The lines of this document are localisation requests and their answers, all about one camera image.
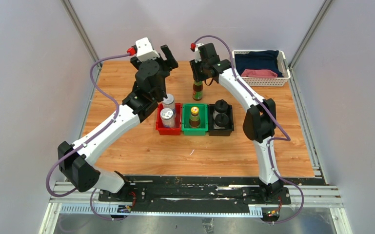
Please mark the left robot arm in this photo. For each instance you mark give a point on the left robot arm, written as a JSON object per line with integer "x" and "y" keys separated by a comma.
{"x": 76, "y": 161}

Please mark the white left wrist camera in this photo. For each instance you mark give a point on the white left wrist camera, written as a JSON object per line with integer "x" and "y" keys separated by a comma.
{"x": 145, "y": 50}

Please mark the pink cloth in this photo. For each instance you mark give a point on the pink cloth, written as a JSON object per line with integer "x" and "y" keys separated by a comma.
{"x": 260, "y": 73}

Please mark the red plastic bin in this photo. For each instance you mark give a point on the red plastic bin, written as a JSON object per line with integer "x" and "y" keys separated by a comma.
{"x": 178, "y": 122}

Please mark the sauce bottle yellow cap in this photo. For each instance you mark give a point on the sauce bottle yellow cap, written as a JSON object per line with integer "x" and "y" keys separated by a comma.
{"x": 197, "y": 90}
{"x": 194, "y": 119}

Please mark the navy blue cloth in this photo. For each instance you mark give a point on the navy blue cloth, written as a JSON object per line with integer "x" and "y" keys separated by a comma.
{"x": 258, "y": 60}

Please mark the black cap shaker bottle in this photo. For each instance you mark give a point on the black cap shaker bottle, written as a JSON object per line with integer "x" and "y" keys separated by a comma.
{"x": 220, "y": 107}

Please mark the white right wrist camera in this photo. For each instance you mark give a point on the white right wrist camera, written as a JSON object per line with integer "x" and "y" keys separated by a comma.
{"x": 196, "y": 51}

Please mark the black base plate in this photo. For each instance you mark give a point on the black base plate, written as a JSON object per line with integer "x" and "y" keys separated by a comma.
{"x": 193, "y": 194}

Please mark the green plastic bin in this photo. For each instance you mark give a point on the green plastic bin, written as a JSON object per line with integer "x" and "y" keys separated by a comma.
{"x": 187, "y": 129}

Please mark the silver lid jar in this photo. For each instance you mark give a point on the silver lid jar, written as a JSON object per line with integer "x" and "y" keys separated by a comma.
{"x": 167, "y": 116}
{"x": 169, "y": 102}

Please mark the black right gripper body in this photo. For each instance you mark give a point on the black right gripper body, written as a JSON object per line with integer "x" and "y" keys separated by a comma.
{"x": 205, "y": 66}

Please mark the aluminium frame rail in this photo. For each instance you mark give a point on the aluminium frame rail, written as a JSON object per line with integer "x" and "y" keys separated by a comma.
{"x": 303, "y": 200}

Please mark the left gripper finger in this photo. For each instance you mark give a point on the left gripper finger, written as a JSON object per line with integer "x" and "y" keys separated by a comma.
{"x": 135, "y": 62}
{"x": 170, "y": 61}

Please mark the black plastic bin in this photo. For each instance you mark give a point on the black plastic bin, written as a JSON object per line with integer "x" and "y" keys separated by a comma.
{"x": 220, "y": 132}

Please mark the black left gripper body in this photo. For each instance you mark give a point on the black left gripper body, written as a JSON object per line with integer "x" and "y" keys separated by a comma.
{"x": 163, "y": 70}

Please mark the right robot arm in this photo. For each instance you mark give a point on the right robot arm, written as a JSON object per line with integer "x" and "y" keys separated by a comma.
{"x": 260, "y": 119}

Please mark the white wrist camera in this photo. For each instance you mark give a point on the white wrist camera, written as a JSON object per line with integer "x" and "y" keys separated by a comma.
{"x": 196, "y": 51}
{"x": 145, "y": 50}

